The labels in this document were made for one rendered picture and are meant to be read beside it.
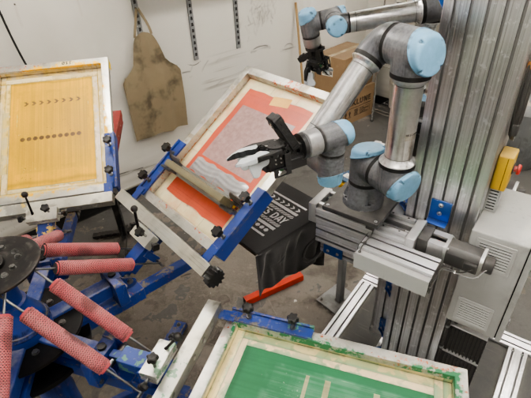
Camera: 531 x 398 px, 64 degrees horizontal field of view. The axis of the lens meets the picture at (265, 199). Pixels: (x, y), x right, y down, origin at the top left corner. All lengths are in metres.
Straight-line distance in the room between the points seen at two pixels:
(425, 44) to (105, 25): 2.77
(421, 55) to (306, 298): 2.05
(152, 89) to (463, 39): 2.83
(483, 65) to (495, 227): 0.57
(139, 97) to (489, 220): 2.86
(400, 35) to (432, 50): 0.10
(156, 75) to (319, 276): 2.10
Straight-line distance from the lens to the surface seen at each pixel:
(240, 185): 1.72
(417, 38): 1.25
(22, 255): 1.57
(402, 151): 1.38
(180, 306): 3.00
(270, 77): 1.99
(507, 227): 1.71
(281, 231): 1.97
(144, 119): 3.83
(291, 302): 2.93
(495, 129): 1.52
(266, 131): 1.83
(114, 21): 3.65
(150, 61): 3.76
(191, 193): 1.85
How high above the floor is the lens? 2.19
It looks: 35 degrees down
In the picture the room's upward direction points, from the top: 3 degrees counter-clockwise
